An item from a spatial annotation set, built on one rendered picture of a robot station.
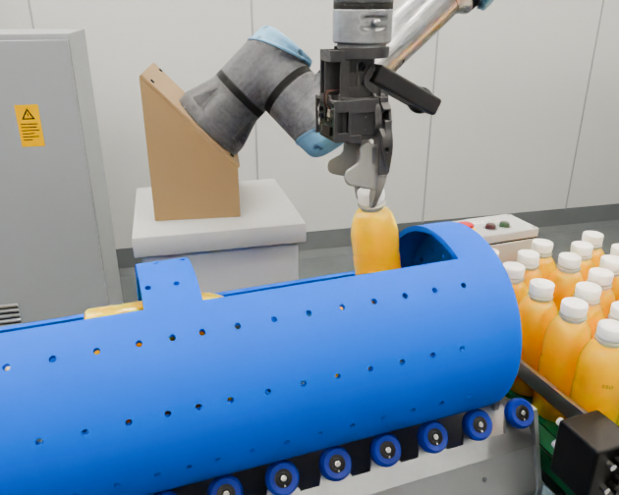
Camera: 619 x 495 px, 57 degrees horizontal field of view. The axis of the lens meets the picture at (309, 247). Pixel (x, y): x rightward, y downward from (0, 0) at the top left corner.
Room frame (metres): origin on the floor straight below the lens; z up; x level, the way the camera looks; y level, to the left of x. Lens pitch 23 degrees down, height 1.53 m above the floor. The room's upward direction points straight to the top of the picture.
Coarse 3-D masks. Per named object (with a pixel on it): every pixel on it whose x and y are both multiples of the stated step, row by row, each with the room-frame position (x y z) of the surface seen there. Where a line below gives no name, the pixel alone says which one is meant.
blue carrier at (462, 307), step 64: (448, 256) 0.81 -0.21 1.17; (64, 320) 0.71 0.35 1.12; (128, 320) 0.54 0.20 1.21; (192, 320) 0.55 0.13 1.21; (256, 320) 0.57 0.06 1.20; (320, 320) 0.58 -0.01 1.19; (384, 320) 0.60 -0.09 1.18; (448, 320) 0.63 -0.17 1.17; (512, 320) 0.65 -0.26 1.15; (0, 384) 0.47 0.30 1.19; (64, 384) 0.48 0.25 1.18; (128, 384) 0.49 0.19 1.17; (192, 384) 0.51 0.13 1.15; (256, 384) 0.53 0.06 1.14; (320, 384) 0.55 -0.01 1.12; (384, 384) 0.57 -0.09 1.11; (448, 384) 0.60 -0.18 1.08; (512, 384) 0.65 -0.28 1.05; (0, 448) 0.44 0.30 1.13; (64, 448) 0.45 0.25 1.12; (128, 448) 0.47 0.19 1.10; (192, 448) 0.49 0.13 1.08; (256, 448) 0.52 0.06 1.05; (320, 448) 0.58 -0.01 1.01
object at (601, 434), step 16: (576, 416) 0.64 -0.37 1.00; (592, 416) 0.64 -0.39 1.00; (560, 432) 0.63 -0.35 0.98; (576, 432) 0.61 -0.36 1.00; (592, 432) 0.61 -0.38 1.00; (608, 432) 0.61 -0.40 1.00; (560, 448) 0.62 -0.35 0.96; (576, 448) 0.60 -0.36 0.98; (592, 448) 0.58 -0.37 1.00; (608, 448) 0.58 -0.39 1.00; (560, 464) 0.62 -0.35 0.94; (576, 464) 0.60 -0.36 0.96; (592, 464) 0.58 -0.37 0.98; (608, 464) 0.57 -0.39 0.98; (576, 480) 0.59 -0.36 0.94; (592, 480) 0.57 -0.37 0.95; (608, 480) 0.58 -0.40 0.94
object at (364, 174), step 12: (372, 144) 0.75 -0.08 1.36; (360, 156) 0.75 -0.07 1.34; (372, 156) 0.76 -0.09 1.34; (360, 168) 0.74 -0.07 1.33; (372, 168) 0.75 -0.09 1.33; (348, 180) 0.74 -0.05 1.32; (360, 180) 0.74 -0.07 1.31; (372, 180) 0.75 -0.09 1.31; (384, 180) 0.75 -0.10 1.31; (372, 192) 0.75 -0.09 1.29; (372, 204) 0.75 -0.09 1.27
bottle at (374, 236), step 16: (368, 208) 0.77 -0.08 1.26; (384, 208) 0.78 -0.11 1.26; (352, 224) 0.79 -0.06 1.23; (368, 224) 0.76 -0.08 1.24; (384, 224) 0.76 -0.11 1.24; (352, 240) 0.78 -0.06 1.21; (368, 240) 0.76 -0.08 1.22; (384, 240) 0.76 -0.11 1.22; (368, 256) 0.76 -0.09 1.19; (384, 256) 0.76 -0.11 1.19; (400, 256) 0.79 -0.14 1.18; (368, 272) 0.76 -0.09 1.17
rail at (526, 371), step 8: (520, 368) 0.81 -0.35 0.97; (528, 368) 0.79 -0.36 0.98; (520, 376) 0.80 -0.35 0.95; (528, 376) 0.79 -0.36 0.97; (536, 376) 0.77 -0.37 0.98; (528, 384) 0.78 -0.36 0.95; (536, 384) 0.77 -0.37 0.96; (544, 384) 0.75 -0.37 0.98; (552, 384) 0.75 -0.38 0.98; (536, 392) 0.76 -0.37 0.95; (544, 392) 0.75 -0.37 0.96; (552, 392) 0.74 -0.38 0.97; (560, 392) 0.73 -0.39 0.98; (552, 400) 0.73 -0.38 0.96; (560, 400) 0.72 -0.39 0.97; (568, 400) 0.71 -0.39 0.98; (560, 408) 0.72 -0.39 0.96; (568, 408) 0.70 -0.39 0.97; (576, 408) 0.69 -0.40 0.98; (568, 416) 0.70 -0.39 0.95
